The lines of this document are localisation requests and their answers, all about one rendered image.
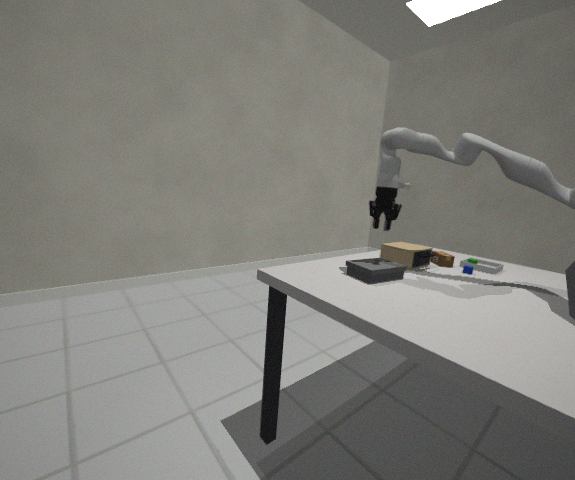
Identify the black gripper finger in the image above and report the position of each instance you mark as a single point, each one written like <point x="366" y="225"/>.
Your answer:
<point x="374" y="208"/>
<point x="391" y="215"/>

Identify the brown cardboard box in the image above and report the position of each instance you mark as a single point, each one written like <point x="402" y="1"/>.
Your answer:
<point x="442" y="259"/>

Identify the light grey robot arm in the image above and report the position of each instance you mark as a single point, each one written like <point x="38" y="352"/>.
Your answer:
<point x="516" y="167"/>

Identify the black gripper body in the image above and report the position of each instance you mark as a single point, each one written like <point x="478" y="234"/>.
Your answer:
<point x="388" y="196"/>

